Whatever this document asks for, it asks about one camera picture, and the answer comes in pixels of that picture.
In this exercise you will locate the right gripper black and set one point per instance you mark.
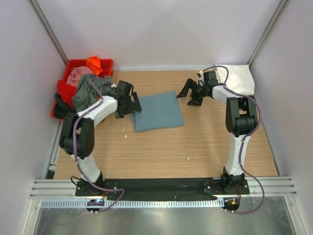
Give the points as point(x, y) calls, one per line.
point(189, 84)

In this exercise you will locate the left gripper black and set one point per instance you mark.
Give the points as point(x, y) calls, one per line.
point(134, 106)

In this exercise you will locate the blue-grey t-shirt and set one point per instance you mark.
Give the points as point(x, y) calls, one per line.
point(158, 111)

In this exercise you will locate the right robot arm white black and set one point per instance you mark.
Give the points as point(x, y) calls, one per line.
point(241, 119)

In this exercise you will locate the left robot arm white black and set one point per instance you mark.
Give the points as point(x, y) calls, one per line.
point(77, 135)

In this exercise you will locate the dark grey t-shirt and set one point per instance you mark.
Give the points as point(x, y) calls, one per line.
point(90, 88)

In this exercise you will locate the red plastic bin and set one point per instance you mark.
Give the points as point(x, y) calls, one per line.
point(106, 64)

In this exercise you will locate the folded white t-shirt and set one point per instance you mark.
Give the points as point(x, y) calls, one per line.
point(239, 80)

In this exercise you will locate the orange t-shirt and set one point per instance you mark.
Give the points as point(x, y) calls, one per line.
point(94, 64)

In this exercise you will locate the pink t-shirt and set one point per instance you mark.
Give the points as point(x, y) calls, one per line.
point(76, 74)

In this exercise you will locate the red t-shirt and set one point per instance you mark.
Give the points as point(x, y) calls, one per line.
point(67, 92)

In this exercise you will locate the black t-shirt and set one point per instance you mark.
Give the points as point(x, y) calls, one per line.
point(62, 109)

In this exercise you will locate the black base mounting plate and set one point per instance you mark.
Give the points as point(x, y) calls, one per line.
point(175, 189)

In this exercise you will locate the grey slotted cable duct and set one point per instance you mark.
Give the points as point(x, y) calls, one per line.
point(98, 203)

